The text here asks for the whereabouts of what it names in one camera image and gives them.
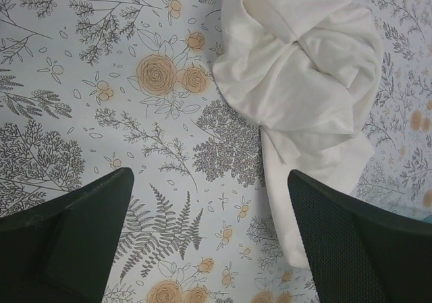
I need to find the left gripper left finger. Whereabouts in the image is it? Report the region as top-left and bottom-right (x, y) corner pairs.
(1, 167), (134, 302)

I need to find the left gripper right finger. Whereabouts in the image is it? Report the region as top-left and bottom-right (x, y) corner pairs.
(288, 170), (431, 302)

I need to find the white t shirt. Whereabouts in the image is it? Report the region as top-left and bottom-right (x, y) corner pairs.
(213, 0), (383, 269)

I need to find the teal transparent plastic tray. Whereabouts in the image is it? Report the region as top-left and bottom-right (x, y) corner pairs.
(421, 215), (432, 223)

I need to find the floral patterned table mat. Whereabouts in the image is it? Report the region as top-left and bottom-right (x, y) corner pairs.
(1, 0), (431, 302)

